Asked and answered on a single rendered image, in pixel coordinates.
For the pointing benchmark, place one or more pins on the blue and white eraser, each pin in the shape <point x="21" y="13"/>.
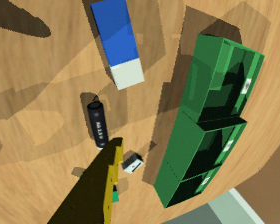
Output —
<point x="115" y="30"/>

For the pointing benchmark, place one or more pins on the green bins in a row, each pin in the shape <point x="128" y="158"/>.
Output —
<point x="181" y="162"/>

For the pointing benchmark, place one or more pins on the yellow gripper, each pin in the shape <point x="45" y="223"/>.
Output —
<point x="90" y="200"/>

